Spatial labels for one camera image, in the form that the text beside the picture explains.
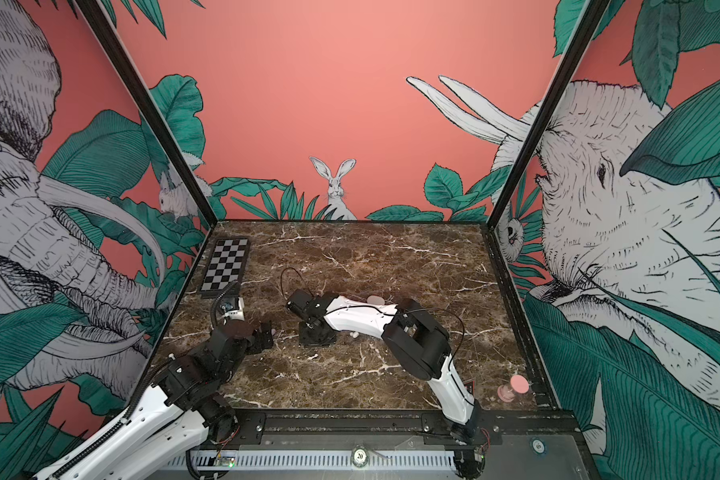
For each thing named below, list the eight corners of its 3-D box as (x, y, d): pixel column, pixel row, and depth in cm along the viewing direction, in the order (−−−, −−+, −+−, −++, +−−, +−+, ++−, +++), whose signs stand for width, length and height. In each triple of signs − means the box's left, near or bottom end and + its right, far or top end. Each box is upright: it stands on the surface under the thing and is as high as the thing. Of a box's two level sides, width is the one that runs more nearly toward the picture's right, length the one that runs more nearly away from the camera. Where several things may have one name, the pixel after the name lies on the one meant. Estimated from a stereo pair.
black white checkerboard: (204, 299, 100) (198, 292, 97) (221, 246, 115) (216, 238, 112) (238, 297, 101) (234, 290, 97) (250, 244, 116) (246, 236, 113)
